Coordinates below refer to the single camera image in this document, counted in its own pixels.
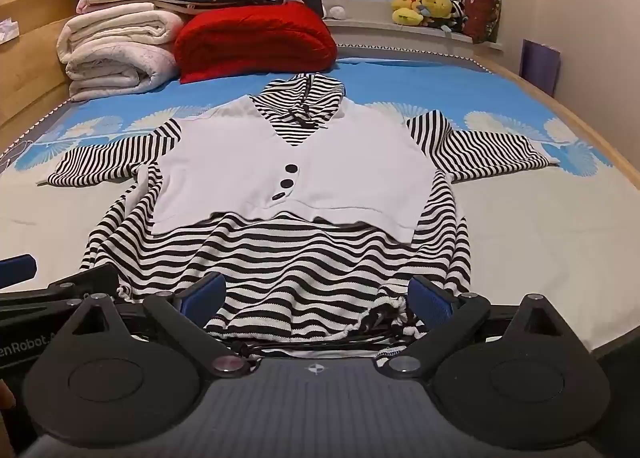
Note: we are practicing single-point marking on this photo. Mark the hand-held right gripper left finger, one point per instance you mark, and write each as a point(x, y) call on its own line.
point(204, 295)

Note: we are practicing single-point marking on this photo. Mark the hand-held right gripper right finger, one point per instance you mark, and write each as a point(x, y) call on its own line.
point(431, 299)

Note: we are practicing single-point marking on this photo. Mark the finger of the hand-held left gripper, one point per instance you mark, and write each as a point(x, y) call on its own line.
point(17, 268)
point(75, 283)

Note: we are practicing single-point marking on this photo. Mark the striped hoodie with white vest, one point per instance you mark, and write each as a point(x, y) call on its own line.
point(300, 178)

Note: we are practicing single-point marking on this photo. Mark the blue patterned bedsheet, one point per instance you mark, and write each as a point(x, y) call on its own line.
point(500, 218)

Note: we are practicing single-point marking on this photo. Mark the white rolled quilt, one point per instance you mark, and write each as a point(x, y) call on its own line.
point(110, 53)

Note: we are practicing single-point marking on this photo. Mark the tissue box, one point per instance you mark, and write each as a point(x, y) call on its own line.
point(7, 30)

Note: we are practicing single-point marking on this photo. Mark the red folded blanket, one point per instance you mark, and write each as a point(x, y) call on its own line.
point(250, 38)

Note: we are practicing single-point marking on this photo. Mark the white window ledge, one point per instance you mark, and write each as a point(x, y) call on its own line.
point(400, 35)

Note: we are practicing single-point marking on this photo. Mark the dark red cushion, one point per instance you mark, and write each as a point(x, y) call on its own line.
point(482, 10)

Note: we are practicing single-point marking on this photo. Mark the yellow plush toy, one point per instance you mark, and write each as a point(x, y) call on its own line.
point(406, 3)
point(437, 5)

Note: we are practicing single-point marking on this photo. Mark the white plush toy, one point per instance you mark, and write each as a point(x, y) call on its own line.
point(332, 0)

